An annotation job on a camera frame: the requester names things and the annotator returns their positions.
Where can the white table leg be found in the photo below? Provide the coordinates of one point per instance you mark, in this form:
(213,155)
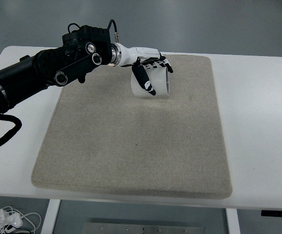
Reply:
(233,221)
(50,216)

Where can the black desk control panel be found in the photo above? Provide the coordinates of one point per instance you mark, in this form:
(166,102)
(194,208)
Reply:
(271,213)

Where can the white table leg left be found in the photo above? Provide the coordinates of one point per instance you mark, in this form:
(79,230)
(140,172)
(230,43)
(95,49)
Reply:
(50,216)

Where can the white power strip with cables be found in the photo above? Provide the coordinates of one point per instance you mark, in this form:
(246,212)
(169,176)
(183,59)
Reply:
(13,221)

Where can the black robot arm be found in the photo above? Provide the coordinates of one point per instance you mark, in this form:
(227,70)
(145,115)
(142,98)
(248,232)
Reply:
(83,50)

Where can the beige felt mat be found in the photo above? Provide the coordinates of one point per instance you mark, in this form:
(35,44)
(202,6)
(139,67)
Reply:
(103,139)

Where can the grey metal base plate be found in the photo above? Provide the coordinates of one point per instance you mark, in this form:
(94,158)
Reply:
(116,228)

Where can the white table leg right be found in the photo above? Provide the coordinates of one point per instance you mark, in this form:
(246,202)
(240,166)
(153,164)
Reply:
(233,221)

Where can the white ribbed cup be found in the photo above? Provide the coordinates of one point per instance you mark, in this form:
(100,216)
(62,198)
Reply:
(159,80)

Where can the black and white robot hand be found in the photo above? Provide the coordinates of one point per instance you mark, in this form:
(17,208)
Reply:
(140,59)

